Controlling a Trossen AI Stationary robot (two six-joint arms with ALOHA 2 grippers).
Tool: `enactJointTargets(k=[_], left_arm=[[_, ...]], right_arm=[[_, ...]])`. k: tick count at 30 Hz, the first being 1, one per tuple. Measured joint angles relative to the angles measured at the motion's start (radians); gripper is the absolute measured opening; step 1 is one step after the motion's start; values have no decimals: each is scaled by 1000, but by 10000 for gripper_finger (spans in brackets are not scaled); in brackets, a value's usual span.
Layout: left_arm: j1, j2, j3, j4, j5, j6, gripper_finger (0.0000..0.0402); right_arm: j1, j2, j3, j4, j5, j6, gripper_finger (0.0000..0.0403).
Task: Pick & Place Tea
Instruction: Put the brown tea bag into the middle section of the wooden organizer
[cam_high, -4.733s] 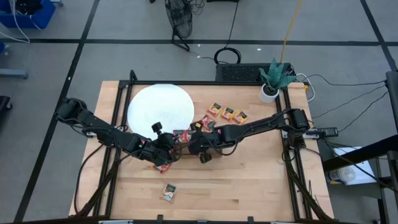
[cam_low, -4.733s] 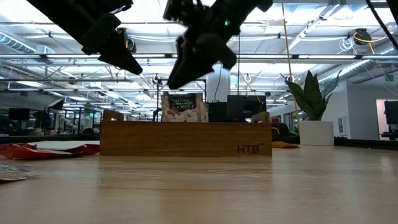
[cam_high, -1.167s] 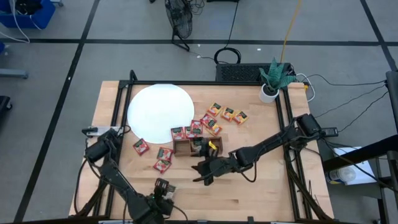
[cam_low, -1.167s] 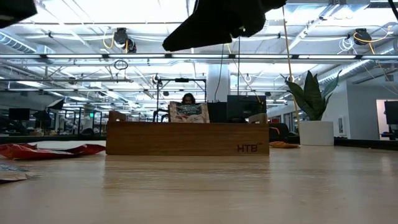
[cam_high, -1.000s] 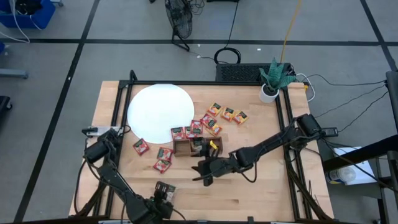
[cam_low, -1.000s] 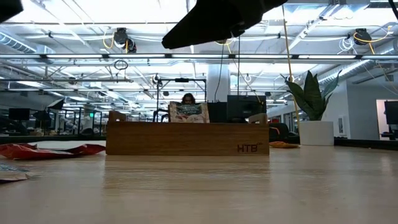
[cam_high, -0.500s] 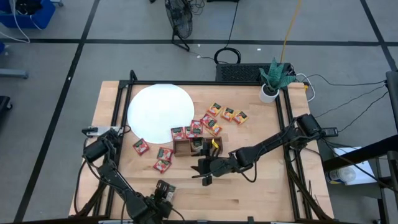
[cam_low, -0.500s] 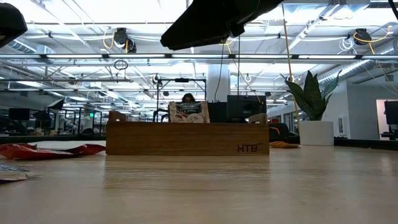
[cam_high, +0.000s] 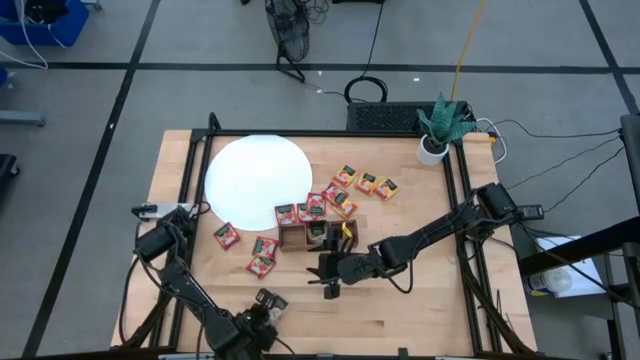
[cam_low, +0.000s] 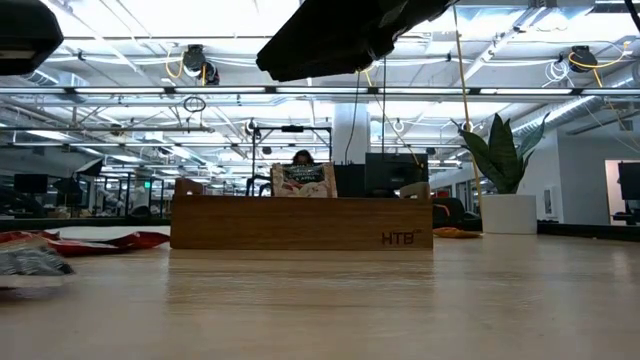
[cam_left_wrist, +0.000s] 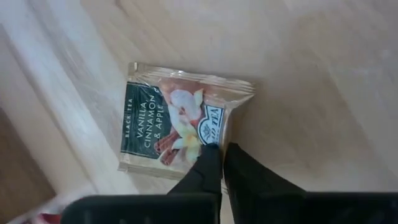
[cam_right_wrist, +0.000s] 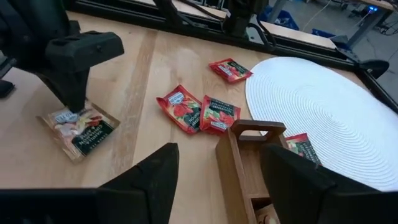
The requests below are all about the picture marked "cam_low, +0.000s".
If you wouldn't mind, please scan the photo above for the red strawberry tea sachet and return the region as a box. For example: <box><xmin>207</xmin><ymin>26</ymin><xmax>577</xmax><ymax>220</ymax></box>
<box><xmin>44</xmin><ymin>237</ymin><xmax>132</xmax><ymax>258</ymax></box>
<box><xmin>0</xmin><ymin>229</ymin><xmax>61</xmax><ymax>245</ymax></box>
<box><xmin>107</xmin><ymin>231</ymin><xmax>171</xmax><ymax>250</ymax></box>

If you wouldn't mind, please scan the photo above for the black ceiling cable reel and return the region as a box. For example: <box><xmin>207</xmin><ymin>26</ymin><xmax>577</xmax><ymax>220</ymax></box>
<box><xmin>180</xmin><ymin>43</ymin><xmax>221</xmax><ymax>86</ymax></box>
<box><xmin>567</xmin><ymin>44</ymin><xmax>600</xmax><ymax>75</ymax></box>

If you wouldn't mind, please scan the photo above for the orange mango tea sachet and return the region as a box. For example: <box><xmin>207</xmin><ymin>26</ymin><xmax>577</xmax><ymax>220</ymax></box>
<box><xmin>432</xmin><ymin>227</ymin><xmax>484</xmax><ymax>240</ymax></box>

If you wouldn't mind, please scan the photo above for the black office chair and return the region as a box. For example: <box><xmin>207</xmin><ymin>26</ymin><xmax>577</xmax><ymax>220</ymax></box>
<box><xmin>432</xmin><ymin>197</ymin><xmax>482</xmax><ymax>230</ymax></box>

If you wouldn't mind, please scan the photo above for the wooden three-compartment tray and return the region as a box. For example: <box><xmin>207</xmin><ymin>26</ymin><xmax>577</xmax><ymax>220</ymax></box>
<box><xmin>169</xmin><ymin>178</ymin><xmax>435</xmax><ymax>251</ymax></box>

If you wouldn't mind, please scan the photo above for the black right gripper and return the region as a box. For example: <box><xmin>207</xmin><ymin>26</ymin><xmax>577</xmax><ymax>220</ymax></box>
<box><xmin>255</xmin><ymin>0</ymin><xmax>459</xmax><ymax>84</ymax></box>

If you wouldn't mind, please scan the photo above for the green snake plant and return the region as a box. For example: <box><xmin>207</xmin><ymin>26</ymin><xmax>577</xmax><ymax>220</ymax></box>
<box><xmin>452</xmin><ymin>112</ymin><xmax>551</xmax><ymax>196</ymax></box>

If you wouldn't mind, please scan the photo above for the black background rig frame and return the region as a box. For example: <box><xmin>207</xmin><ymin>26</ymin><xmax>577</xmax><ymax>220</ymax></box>
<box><xmin>252</xmin><ymin>124</ymin><xmax>334</xmax><ymax>197</ymax></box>

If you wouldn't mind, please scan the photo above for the black wall monitor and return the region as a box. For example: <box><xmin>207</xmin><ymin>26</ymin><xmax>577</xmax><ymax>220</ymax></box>
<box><xmin>617</xmin><ymin>161</ymin><xmax>640</xmax><ymax>202</ymax></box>

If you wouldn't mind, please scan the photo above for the white plant pot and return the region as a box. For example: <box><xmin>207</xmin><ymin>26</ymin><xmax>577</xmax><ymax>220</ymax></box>
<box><xmin>480</xmin><ymin>193</ymin><xmax>539</xmax><ymax>235</ymax></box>

